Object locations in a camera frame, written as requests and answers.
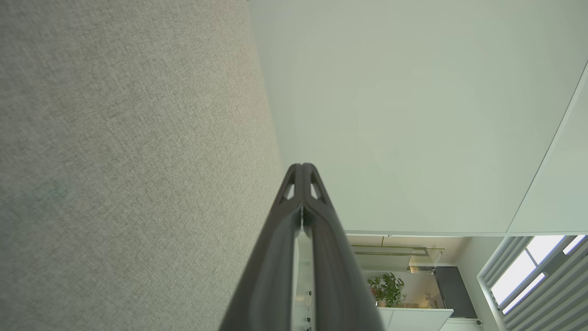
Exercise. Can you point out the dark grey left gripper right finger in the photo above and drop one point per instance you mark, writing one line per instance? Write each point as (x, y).
(335, 266)

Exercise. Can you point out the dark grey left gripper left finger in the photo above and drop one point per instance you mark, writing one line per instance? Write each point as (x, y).
(271, 257)

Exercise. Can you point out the green potted plant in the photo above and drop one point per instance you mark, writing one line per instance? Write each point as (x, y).
(388, 289)

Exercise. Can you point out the white counter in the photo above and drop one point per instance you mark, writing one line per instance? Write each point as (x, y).
(413, 319)

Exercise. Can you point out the window with grey blinds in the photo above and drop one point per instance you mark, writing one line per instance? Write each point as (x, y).
(537, 280)

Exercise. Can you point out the dark grey wall panel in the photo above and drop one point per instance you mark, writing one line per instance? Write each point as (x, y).
(455, 292)

